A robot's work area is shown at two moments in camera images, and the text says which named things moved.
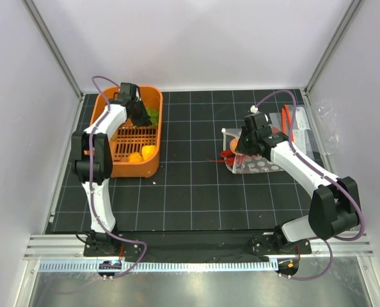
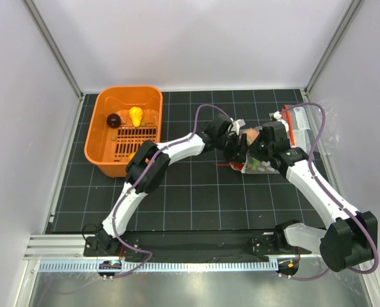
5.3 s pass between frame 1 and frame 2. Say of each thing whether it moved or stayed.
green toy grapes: moved
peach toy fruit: moved
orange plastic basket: stayed
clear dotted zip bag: stayed
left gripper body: moved
